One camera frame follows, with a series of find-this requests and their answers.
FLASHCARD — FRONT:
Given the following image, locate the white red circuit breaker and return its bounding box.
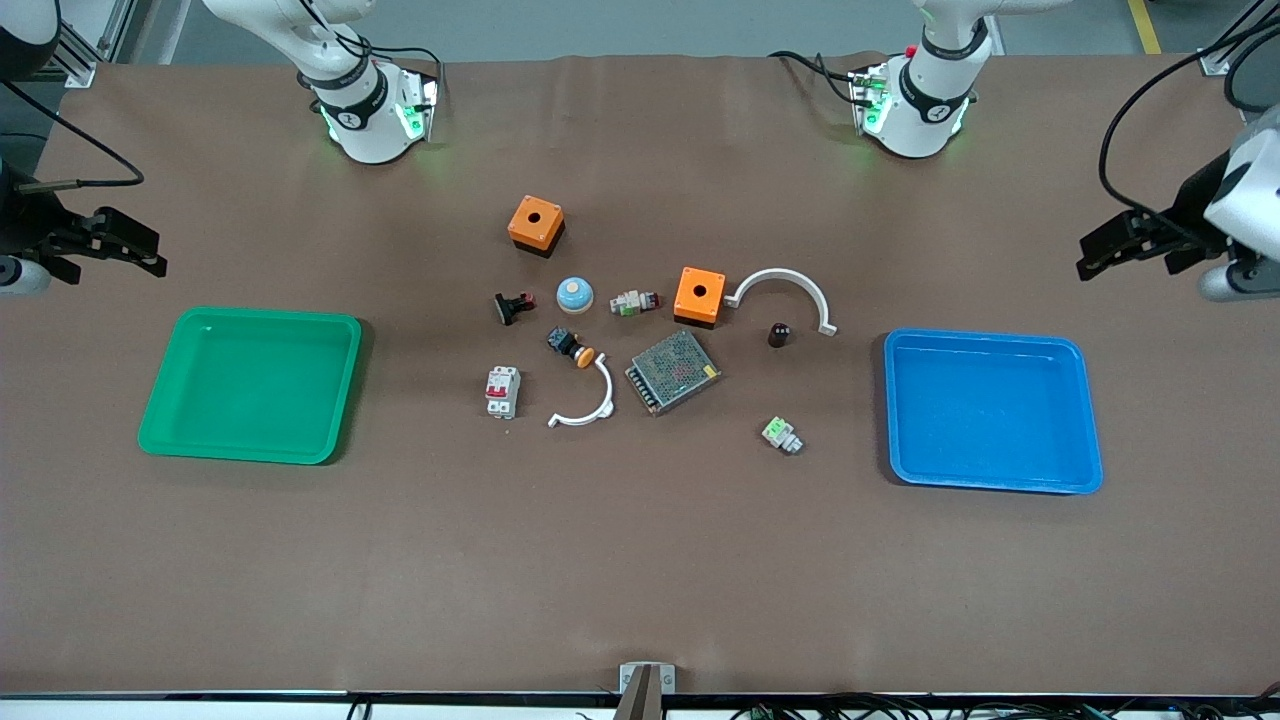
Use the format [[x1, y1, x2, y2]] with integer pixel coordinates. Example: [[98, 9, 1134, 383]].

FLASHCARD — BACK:
[[486, 365, 522, 420]]

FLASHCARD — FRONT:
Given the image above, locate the left arm base connector plate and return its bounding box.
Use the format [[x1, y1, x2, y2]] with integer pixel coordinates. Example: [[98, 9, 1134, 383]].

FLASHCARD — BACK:
[[849, 62, 893, 137]]

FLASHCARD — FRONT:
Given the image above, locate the right arm base connector plate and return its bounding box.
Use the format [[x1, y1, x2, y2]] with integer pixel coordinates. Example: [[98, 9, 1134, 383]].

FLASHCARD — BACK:
[[395, 66, 442, 143]]

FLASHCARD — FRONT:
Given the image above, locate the green plastic tray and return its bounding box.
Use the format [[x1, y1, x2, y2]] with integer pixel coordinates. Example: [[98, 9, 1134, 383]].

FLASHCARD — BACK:
[[137, 306, 363, 466]]

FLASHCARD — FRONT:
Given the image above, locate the blue plastic tray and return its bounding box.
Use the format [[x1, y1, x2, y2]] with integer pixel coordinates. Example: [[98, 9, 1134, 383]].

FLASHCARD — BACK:
[[883, 328, 1104, 496]]

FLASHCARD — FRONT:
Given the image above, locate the orange button box with hole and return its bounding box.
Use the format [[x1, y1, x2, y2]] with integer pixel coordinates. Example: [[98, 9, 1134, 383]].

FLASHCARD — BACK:
[[507, 194, 567, 259], [673, 266, 728, 329]]

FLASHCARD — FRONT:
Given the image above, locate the black orange-capped push button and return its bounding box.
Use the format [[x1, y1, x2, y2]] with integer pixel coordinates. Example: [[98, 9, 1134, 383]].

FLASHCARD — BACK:
[[546, 327, 597, 370]]

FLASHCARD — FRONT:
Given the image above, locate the metal mesh power supply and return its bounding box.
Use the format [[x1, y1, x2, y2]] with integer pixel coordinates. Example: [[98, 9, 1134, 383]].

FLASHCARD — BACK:
[[624, 330, 722, 418]]

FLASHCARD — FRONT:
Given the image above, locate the brown table cover sheet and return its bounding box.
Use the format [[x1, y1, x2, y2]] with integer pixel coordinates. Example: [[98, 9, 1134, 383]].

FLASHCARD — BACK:
[[0, 55, 1280, 696]]

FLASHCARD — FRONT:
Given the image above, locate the aluminium frame profile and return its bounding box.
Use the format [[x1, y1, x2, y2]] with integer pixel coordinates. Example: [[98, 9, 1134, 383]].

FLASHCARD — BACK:
[[1198, 0, 1280, 77], [30, 0, 138, 89]]

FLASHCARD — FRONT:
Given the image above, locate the large white half-ring clamp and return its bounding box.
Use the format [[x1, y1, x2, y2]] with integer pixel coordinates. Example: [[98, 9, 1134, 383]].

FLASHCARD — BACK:
[[724, 267, 839, 337]]

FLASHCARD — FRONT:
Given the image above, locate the black right arm base cable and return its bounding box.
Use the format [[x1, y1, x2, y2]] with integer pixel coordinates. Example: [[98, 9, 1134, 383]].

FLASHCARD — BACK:
[[300, 0, 446, 111]]

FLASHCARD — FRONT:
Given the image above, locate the black arm base cable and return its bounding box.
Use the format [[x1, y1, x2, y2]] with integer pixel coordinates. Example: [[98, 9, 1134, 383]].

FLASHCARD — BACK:
[[768, 48, 863, 106], [300, 0, 446, 111]]

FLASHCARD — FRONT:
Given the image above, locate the black left arm base cable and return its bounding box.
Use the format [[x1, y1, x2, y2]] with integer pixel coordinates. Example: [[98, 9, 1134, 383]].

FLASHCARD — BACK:
[[768, 48, 863, 106]]

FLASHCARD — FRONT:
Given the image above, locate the small white half-ring clamp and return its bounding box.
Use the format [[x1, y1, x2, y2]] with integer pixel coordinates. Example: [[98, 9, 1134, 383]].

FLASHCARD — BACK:
[[547, 356, 616, 429]]

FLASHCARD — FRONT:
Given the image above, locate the black cable bundle under table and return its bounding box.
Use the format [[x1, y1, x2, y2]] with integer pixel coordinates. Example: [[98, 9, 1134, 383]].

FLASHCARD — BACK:
[[730, 693, 1280, 720]]

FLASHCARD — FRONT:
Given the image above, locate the silver camera mount bracket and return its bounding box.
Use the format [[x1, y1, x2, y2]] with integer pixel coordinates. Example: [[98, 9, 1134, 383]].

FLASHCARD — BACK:
[[619, 662, 677, 696]]

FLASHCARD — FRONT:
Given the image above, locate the brown camera pole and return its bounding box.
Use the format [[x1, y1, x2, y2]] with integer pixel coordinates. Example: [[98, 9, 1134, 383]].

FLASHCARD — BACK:
[[612, 668, 666, 720]]

